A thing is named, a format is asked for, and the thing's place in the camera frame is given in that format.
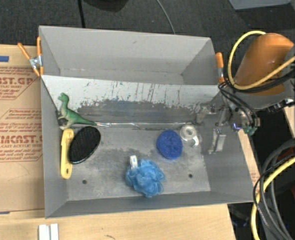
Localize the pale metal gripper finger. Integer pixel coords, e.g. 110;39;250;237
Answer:
215;133;227;152
207;128;222;155

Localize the clear tape roll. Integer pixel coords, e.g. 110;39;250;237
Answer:
179;124;200;149

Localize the dark blue round sponge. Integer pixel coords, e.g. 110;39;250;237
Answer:
155;129;184;160

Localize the light blue bath pouf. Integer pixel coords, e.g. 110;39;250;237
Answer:
124;155;166;199

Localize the grey metal bin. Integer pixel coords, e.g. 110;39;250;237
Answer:
38;25;255;219

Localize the black oval mesh pad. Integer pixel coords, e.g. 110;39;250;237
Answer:
68;126;102;165

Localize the green toy dinosaur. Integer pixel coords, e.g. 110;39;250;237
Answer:
56;92;98;131

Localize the brown cardboard board red print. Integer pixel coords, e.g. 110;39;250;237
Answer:
0;43;261;216

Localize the yellow plastic handle tool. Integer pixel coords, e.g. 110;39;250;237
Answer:
60;128;75;180

